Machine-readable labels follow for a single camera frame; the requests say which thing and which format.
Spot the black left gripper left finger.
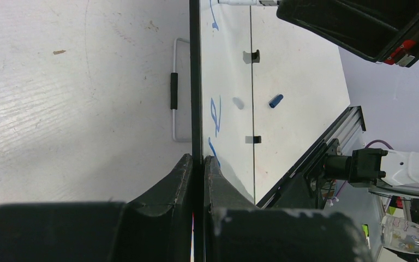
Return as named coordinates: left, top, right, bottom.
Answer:
left=0, top=154, right=193, bottom=261

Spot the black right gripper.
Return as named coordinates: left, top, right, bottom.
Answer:
left=276, top=1, right=419, bottom=68

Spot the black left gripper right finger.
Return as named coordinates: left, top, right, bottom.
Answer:
left=204, top=156, right=373, bottom=261

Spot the blue marker cap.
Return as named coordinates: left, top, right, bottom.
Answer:
left=268, top=94, right=284, bottom=109

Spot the white marker pen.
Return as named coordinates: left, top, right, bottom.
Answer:
left=218, top=0, right=280, bottom=7

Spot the black framed whiteboard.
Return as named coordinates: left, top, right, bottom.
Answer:
left=170, top=1, right=259, bottom=203

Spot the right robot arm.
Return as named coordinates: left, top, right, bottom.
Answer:
left=277, top=1, right=419, bottom=186

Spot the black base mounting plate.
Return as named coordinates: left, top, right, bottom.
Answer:
left=256, top=139, right=340, bottom=210

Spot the aluminium frame rail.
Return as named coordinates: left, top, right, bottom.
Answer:
left=270, top=106, right=366, bottom=207

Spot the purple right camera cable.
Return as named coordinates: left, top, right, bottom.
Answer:
left=364, top=139, right=394, bottom=150

